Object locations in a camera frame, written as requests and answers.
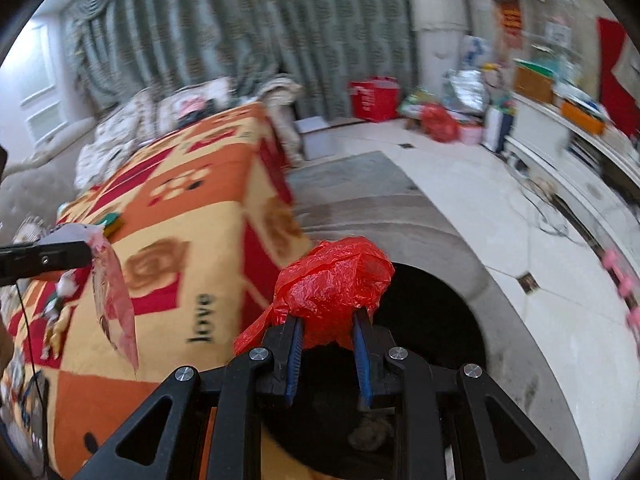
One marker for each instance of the white carved sofa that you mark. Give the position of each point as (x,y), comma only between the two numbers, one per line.
(282,105)

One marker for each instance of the pink dumbbell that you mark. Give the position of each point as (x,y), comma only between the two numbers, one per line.
(635,316)
(617,270)

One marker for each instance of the white blue plastic bag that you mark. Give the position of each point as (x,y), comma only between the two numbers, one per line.
(475,50)

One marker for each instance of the orange box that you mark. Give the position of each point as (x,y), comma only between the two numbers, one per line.
(582,117)

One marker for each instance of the green patterned curtain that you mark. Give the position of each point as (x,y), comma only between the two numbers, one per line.
(225,25)

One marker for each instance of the white box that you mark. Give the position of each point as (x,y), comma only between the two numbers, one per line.
(312,140)

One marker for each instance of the filled red plastic bag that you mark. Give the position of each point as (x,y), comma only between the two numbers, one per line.
(440,122)

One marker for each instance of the white tv cabinet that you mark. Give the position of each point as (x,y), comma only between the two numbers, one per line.
(575,170)

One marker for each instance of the green yellow sponge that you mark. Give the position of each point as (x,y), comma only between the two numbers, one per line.
(112,223)

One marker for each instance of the floral cushion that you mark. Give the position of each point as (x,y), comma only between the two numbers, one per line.
(125,115)
(195,97)

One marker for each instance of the red plastic bag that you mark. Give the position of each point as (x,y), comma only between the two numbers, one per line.
(330,280)
(440,122)

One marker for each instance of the brown box with green lid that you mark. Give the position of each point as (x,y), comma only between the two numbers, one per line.
(534,85)

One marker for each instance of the red storage box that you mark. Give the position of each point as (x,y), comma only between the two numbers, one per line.
(375,100)

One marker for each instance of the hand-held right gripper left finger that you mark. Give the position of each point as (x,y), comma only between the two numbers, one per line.
(295,355)

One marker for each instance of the pink white plastic wrapper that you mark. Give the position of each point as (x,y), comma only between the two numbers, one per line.
(112,305)

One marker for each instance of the red cloth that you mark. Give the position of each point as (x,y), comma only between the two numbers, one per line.
(617,70)

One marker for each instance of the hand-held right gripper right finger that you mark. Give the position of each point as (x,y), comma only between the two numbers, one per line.
(362,360)

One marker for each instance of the orange printed blanket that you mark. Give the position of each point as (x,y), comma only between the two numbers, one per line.
(165,210)

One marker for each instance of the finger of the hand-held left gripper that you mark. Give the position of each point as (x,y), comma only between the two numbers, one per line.
(45,259)

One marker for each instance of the white lace covered column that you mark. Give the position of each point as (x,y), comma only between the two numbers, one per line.
(437,10)

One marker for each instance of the pink box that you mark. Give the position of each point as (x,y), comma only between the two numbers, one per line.
(470,135)

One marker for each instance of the red hanging knot ornament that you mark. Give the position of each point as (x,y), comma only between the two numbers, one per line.
(510,22)

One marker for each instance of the white shopping bag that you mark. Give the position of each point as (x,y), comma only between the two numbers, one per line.
(497,127)

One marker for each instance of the silver foil bag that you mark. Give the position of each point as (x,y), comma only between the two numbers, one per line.
(467,90)

